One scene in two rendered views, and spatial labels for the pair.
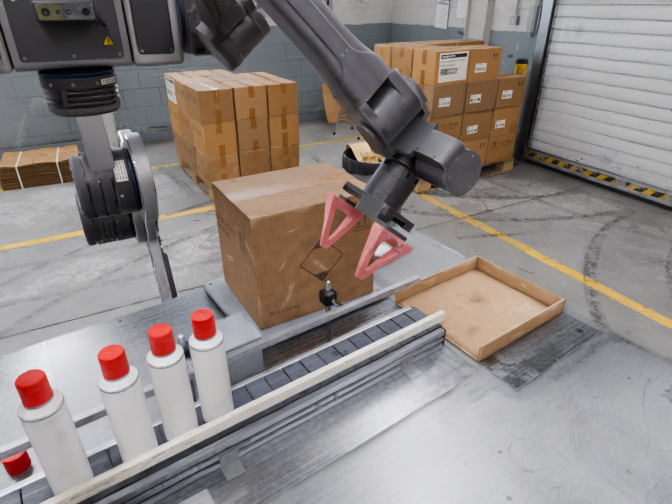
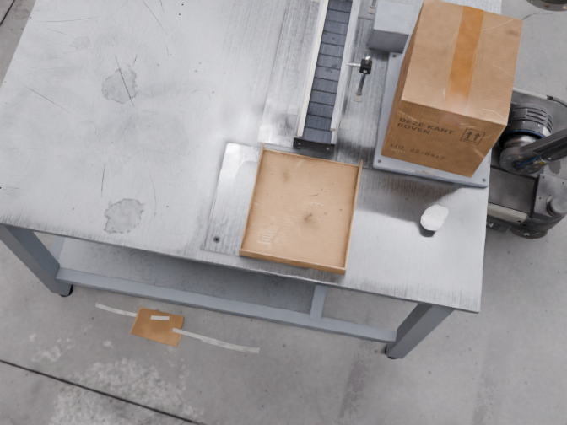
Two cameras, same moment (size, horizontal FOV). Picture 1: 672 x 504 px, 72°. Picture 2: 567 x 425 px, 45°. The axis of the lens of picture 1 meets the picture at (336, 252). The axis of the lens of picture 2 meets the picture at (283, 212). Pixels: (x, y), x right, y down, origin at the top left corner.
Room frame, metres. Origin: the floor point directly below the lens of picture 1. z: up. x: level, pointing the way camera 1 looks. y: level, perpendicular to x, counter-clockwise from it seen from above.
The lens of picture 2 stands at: (1.33, -0.89, 2.41)
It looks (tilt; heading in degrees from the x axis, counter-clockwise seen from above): 67 degrees down; 130
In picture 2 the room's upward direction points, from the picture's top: 6 degrees clockwise
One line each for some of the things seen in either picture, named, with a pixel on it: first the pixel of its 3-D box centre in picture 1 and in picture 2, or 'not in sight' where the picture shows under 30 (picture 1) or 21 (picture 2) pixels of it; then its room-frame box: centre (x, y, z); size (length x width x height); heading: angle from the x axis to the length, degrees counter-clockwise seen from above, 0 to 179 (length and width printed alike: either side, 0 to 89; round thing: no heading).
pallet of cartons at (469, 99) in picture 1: (444, 111); not in sight; (4.43, -1.01, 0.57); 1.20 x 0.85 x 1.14; 121
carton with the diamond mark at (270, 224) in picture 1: (295, 239); (449, 90); (0.99, 0.10, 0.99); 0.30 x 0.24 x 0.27; 121
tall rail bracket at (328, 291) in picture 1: (334, 318); (355, 75); (0.78, 0.00, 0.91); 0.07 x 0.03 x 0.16; 35
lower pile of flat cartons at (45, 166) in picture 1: (42, 166); not in sight; (4.23, 2.76, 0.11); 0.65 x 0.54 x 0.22; 116
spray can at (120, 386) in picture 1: (127, 408); not in sight; (0.47, 0.29, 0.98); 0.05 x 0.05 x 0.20
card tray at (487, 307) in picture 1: (477, 301); (302, 206); (0.93, -0.34, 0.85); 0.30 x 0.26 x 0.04; 125
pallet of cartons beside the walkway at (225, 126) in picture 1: (231, 129); not in sight; (4.26, 0.95, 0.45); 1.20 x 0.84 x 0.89; 31
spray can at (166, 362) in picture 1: (171, 384); not in sight; (0.52, 0.25, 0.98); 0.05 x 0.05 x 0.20
